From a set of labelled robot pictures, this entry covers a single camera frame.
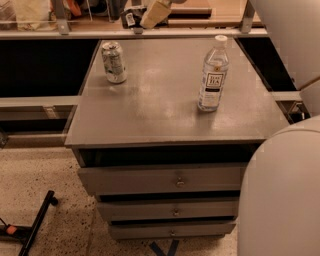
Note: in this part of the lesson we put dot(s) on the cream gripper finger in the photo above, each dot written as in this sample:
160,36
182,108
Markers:
157,11

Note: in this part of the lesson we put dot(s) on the black rxbar chocolate wrapper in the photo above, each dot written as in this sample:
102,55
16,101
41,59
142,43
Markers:
133,17

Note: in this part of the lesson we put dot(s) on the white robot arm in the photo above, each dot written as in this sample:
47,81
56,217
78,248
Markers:
279,206

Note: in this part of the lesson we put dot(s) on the white green 7up can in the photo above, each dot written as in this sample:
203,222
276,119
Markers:
113,60

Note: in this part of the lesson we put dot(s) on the clear tea bottle white cap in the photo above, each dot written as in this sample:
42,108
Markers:
214,72

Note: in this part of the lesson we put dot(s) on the grey drawer cabinet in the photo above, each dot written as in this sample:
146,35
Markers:
153,118

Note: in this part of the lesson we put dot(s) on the top grey drawer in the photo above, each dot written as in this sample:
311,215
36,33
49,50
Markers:
154,179

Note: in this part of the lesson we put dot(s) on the grey drawer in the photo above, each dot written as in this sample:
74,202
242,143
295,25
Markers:
171,230
154,179
168,209

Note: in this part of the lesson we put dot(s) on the middle grey drawer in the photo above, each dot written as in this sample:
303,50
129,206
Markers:
168,209

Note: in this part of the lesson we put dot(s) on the bottom grey drawer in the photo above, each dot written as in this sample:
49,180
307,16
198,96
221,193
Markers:
171,230

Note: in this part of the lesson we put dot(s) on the metal rail frame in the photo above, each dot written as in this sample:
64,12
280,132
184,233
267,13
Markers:
48,19

